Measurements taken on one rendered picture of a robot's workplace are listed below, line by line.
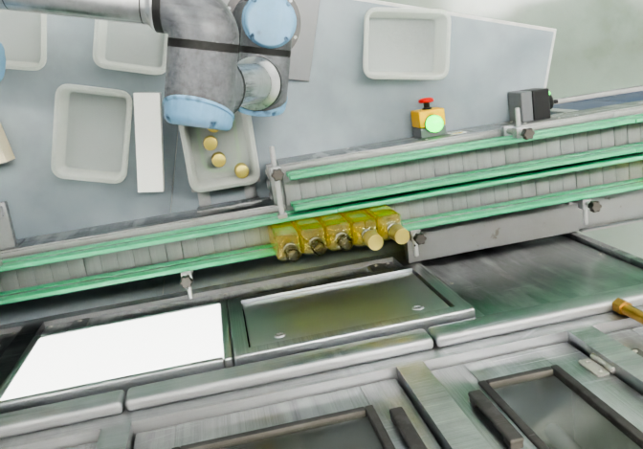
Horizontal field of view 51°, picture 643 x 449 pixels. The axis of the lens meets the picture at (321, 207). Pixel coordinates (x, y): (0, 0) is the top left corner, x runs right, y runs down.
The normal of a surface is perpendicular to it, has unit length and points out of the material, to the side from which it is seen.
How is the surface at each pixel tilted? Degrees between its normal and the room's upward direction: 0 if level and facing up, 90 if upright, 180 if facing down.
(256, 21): 4
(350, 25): 0
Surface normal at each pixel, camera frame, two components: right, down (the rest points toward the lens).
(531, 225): 0.17, 0.18
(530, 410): -0.14, -0.97
